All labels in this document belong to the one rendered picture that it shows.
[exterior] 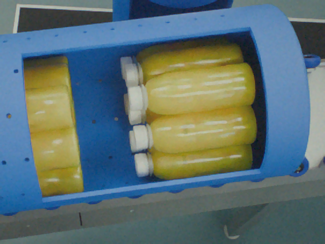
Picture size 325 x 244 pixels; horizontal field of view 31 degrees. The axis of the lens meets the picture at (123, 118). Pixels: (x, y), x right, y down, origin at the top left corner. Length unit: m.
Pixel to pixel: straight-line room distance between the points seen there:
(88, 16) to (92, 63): 1.07
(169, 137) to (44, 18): 1.29
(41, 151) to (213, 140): 0.27
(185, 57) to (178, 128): 0.12
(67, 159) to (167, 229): 1.15
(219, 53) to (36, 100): 0.31
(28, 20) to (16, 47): 1.27
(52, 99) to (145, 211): 0.36
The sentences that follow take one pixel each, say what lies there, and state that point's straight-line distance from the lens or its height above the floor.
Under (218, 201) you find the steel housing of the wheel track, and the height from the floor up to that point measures 0.87.
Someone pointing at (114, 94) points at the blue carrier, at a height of 0.98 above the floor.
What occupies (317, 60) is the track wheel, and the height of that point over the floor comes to 0.98.
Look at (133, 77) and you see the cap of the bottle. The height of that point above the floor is 1.12.
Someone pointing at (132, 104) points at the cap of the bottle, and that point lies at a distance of 0.88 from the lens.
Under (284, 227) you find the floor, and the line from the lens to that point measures 2.09.
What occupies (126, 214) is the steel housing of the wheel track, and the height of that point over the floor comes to 0.87.
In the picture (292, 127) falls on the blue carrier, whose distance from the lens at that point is 0.87.
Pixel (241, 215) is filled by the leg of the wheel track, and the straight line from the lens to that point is 1.78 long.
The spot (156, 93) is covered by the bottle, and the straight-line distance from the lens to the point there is 0.88.
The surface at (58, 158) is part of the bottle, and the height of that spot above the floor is 1.12.
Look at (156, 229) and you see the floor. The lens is 2.01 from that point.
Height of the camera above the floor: 1.98
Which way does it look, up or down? 70 degrees down
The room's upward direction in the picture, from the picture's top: 3 degrees clockwise
